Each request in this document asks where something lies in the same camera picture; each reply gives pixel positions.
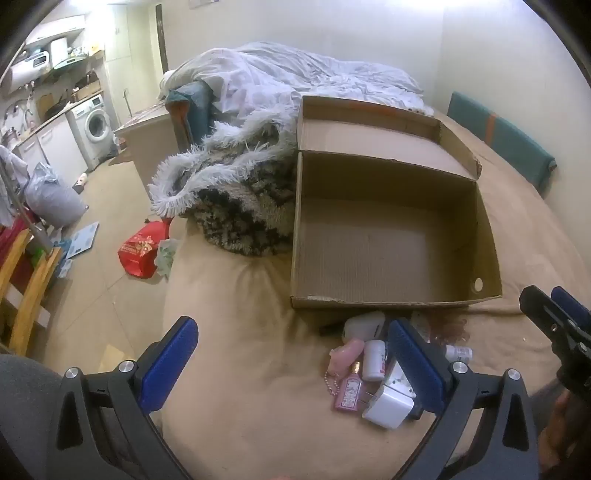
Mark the beige bedside cabinet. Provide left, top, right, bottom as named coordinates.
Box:
left=114, top=102, right=179, bottom=194

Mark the white washing machine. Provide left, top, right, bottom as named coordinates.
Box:
left=66, top=94, right=114, bottom=171

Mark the white water heater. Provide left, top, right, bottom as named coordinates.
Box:
left=7, top=51, right=51, bottom=91

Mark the white earbud case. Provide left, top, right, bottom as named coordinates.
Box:
left=342, top=311, right=387, bottom=344

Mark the person right hand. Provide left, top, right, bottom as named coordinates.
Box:
left=533, top=383, right=590, bottom=479

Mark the white charger plug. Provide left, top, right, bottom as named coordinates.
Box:
left=362, top=361, right=424, bottom=430

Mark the red plastic bag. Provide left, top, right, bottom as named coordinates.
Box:
left=117, top=219, right=171, bottom=279

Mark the pink perfume bottle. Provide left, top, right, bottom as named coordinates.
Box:
left=334, top=361, right=363, bottom=413

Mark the brown cardboard box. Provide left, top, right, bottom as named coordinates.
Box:
left=290, top=96, right=502, bottom=309

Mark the wooden chair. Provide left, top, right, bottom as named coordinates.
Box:
left=1, top=230, right=62, bottom=356

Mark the small white labelled bottle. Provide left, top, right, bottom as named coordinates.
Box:
left=444, top=345, right=473, bottom=364

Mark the white red pill bottle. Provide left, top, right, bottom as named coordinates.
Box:
left=362, top=340, right=387, bottom=382

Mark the furry black white blanket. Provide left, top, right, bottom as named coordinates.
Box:
left=148, top=111, right=297, bottom=257

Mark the white bathroom scale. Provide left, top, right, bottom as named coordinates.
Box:
left=66, top=222, right=99, bottom=260

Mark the grey stuffed laundry bag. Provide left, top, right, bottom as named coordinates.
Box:
left=24, top=162, right=88, bottom=229

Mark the white kitchen cabinet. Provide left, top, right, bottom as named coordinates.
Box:
left=13, top=114, right=87, bottom=186

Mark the pink soft case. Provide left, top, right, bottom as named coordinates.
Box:
left=327, top=338, right=365, bottom=379

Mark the teal cushion with orange stripe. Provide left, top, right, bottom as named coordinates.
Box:
left=447, top=91, right=557, bottom=195

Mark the pink translucent scraping comb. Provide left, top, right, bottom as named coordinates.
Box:
left=427, top=311, right=470, bottom=345

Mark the white rumpled duvet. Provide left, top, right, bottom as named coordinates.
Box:
left=159, top=41, right=434, bottom=137

